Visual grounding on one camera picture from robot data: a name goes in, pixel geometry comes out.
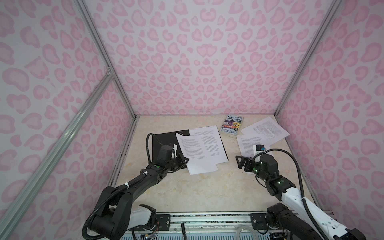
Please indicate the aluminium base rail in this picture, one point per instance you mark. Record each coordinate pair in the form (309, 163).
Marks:
(226, 224)

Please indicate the right far printed sheet lower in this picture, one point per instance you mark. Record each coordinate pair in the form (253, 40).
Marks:
(247, 145)

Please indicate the centre right printed sheet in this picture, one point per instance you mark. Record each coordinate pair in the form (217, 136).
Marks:
(194, 149)

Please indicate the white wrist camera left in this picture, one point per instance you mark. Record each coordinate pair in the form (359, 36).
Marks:
(174, 151)

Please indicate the printed paper sheet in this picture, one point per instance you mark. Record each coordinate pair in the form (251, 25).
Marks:
(213, 143)

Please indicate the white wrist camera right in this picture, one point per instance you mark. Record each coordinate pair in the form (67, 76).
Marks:
(259, 149)

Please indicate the blue and black file folder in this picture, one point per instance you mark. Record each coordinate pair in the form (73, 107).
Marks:
(167, 139)

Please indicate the aluminium frame corner post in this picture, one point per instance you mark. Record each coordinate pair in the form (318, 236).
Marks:
(327, 21)
(91, 26)

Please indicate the colourful treehouse book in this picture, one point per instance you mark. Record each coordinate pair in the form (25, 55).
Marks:
(231, 125)

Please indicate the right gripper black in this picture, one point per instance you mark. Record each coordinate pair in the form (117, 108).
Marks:
(250, 162)

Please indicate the aluminium frame corner post left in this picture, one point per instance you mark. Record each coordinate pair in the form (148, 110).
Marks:
(91, 26)

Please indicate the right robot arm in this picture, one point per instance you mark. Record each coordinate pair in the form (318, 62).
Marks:
(300, 204)

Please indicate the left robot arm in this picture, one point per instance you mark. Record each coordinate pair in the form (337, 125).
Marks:
(129, 198)

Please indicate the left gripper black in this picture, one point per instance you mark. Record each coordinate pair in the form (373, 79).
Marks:
(181, 157)

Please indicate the aluminium frame corner post right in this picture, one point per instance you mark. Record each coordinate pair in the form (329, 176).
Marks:
(327, 21)

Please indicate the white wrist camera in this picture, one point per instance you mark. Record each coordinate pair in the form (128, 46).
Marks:
(174, 151)
(259, 149)

